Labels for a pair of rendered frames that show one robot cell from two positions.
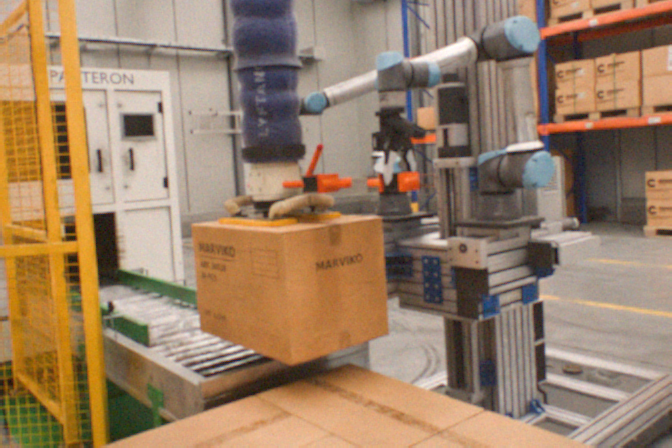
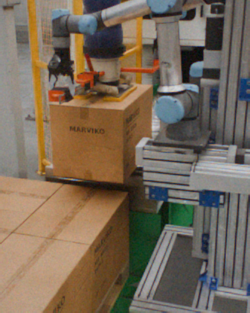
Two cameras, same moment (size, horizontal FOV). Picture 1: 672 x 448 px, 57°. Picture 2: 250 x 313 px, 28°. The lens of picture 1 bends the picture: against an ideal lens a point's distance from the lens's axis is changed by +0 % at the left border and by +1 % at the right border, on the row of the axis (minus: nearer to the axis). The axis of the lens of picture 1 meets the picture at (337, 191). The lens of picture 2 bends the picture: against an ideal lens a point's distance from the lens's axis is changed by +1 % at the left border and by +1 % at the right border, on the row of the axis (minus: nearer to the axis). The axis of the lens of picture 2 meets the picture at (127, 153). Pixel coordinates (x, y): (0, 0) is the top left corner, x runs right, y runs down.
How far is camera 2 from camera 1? 230 cm
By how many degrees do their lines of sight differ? 57
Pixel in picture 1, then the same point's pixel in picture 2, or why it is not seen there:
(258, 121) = not seen: hidden behind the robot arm
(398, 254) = not seen: hidden behind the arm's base
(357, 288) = (99, 149)
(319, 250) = (72, 119)
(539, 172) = (162, 111)
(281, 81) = (92, 4)
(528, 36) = not seen: outside the picture
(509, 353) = (225, 238)
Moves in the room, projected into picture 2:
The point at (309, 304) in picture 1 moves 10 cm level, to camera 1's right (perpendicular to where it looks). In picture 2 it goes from (64, 147) to (73, 153)
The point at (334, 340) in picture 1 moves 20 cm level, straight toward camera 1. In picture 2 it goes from (80, 172) to (46, 181)
